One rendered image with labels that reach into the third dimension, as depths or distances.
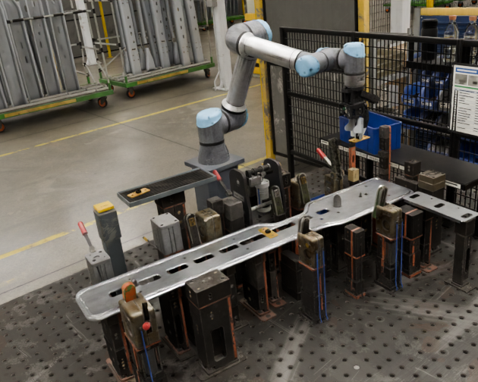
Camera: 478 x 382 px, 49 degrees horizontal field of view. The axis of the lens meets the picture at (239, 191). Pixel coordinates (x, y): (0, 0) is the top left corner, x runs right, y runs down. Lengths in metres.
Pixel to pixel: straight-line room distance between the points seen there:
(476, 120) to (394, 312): 0.91
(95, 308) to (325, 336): 0.80
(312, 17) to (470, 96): 2.34
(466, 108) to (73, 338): 1.86
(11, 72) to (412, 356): 7.50
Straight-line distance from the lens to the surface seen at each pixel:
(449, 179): 2.33
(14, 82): 8.57
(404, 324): 2.01
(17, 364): 2.11
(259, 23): 2.27
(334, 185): 2.28
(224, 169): 2.37
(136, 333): 1.55
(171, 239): 1.89
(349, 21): 4.30
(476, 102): 2.44
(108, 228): 1.99
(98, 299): 1.74
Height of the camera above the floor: 1.92
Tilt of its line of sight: 23 degrees down
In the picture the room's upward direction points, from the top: 6 degrees counter-clockwise
